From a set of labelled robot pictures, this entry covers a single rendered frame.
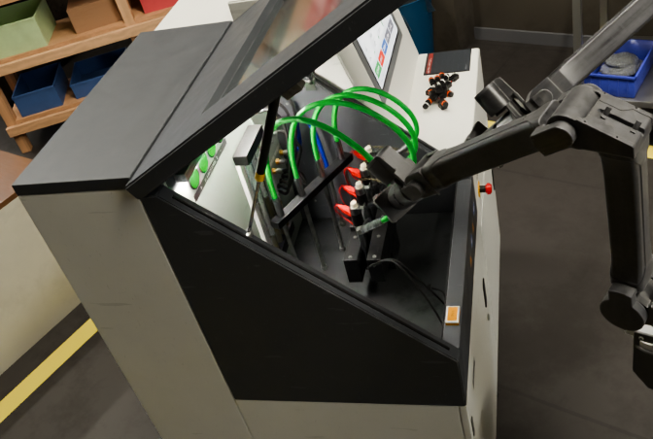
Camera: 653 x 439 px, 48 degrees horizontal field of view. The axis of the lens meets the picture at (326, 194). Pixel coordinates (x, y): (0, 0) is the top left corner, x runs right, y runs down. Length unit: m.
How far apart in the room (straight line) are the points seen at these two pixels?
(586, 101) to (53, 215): 1.09
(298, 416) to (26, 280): 1.94
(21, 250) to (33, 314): 0.32
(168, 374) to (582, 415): 1.45
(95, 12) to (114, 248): 3.41
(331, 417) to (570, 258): 1.63
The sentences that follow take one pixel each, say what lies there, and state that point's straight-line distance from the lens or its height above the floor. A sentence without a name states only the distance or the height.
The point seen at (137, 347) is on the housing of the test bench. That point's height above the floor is 0.99.
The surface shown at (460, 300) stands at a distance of 1.79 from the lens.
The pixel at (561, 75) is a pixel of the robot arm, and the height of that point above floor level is 1.43.
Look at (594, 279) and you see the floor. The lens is 3.17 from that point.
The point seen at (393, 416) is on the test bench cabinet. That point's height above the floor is 0.75.
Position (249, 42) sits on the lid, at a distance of 1.68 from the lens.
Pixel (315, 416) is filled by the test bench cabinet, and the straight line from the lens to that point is 1.92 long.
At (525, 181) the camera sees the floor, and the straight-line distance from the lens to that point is 3.68.
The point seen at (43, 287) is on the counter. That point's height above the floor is 0.21.
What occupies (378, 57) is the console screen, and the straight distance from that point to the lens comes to 2.31.
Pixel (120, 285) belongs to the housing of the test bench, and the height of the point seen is 1.20.
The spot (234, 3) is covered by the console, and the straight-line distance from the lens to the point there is 2.02.
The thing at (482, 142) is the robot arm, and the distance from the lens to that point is 1.26.
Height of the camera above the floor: 2.23
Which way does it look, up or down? 36 degrees down
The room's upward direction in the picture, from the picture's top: 16 degrees counter-clockwise
